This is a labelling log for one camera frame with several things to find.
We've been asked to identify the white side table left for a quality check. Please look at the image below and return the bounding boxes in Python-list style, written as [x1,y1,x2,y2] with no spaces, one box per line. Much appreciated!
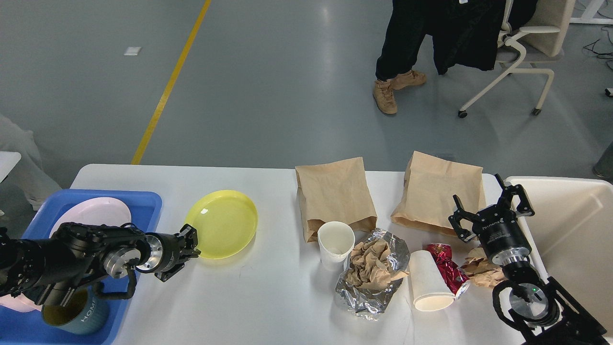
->
[0,151,22,183]

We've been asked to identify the dark green mug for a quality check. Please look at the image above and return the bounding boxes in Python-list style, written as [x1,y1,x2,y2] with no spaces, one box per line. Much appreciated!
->
[42,288,110,335]

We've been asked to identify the black floor cables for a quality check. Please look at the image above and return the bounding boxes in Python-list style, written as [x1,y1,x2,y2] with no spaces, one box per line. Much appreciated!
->
[582,39,613,72]

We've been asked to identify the crumpled brown paper in foil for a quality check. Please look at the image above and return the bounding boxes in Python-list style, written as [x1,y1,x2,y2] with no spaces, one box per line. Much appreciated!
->
[344,239,409,291]

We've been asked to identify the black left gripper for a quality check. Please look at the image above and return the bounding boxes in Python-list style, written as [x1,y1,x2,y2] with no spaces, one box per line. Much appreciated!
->
[136,224,201,282]

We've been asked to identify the lying white paper cup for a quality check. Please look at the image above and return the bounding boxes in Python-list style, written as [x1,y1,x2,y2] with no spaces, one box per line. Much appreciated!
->
[408,250,455,312]

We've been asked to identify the small crumpled brown paper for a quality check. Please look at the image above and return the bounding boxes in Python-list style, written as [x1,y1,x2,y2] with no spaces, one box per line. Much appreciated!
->
[461,246,506,288]

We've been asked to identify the yellow plastic plate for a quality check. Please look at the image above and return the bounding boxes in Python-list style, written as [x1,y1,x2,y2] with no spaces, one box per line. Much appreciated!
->
[185,190,258,259]

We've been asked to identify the white plastic bin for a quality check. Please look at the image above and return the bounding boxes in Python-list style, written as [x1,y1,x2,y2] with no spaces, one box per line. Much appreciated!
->
[507,176,613,338]

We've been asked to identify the white desk leg background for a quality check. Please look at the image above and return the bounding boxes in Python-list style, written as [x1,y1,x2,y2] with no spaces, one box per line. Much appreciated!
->
[570,0,613,25]

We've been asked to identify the crumpled aluminium foil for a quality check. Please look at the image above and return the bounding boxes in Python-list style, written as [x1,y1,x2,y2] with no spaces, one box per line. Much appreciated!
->
[335,229,409,320]

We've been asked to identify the pink plate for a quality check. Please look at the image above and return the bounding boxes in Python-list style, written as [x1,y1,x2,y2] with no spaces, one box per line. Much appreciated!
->
[49,197,132,238]

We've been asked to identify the black jacket on chair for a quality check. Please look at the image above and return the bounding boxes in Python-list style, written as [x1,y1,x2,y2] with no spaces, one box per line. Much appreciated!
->
[426,0,538,76]

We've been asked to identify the white office chair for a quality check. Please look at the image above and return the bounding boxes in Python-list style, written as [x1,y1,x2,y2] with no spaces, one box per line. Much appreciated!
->
[458,0,575,118]

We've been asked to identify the pink mug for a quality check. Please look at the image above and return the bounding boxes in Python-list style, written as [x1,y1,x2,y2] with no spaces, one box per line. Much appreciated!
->
[0,293,42,313]

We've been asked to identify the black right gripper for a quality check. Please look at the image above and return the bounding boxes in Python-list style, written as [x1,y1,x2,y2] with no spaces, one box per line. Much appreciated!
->
[448,174,535,265]

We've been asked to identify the brown paper bag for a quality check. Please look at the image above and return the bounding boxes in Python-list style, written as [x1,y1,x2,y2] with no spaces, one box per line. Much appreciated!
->
[390,151,485,237]
[295,157,377,242]

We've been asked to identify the person in white trousers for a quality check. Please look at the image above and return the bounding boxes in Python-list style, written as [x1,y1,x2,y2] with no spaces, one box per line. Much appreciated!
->
[0,115,61,211]

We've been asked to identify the upright white paper cup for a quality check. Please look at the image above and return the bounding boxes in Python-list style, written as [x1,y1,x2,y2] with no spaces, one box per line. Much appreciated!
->
[317,221,355,271]

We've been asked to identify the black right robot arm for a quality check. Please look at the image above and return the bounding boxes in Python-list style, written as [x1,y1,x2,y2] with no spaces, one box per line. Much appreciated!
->
[449,174,607,345]

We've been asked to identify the left brown paper bag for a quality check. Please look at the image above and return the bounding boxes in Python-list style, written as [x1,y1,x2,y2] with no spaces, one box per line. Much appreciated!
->
[295,157,377,242]

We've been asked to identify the right brown paper bag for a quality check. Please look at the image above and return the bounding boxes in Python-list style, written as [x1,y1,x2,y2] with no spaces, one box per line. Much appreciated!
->
[390,151,485,237]

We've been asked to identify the red snack wrapper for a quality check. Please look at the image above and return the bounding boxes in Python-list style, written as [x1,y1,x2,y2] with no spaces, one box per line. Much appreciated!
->
[425,243,469,299]

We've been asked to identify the person in black trousers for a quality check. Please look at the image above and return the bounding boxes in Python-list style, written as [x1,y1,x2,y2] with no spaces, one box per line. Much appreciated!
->
[374,0,429,115]

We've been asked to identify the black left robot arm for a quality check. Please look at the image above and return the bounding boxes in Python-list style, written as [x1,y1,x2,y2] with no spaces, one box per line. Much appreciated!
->
[0,222,201,307]

